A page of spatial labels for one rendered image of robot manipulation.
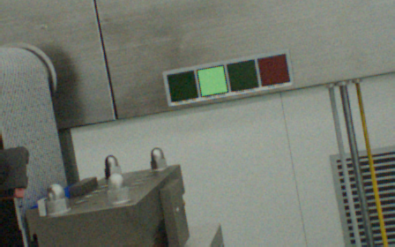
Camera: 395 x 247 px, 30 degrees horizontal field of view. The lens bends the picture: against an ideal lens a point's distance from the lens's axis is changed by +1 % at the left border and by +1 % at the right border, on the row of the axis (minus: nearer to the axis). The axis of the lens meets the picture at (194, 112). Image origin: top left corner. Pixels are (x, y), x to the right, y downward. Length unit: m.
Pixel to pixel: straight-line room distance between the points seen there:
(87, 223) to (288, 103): 2.71
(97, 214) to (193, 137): 2.71
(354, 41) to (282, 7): 0.15
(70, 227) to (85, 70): 0.44
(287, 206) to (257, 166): 0.26
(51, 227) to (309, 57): 0.59
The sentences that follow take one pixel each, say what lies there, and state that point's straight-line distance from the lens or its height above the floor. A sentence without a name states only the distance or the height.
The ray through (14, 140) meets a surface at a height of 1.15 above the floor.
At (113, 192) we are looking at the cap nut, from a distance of 1.12.
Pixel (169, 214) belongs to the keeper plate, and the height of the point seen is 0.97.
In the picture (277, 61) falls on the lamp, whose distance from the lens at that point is 1.40.
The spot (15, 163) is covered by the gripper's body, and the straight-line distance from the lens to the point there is 1.12.
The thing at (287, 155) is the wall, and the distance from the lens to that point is 3.77.
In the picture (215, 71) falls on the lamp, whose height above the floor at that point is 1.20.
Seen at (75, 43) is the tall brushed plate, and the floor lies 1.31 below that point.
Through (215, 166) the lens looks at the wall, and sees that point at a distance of 3.81.
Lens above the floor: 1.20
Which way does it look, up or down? 3 degrees down
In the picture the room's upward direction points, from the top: 10 degrees counter-clockwise
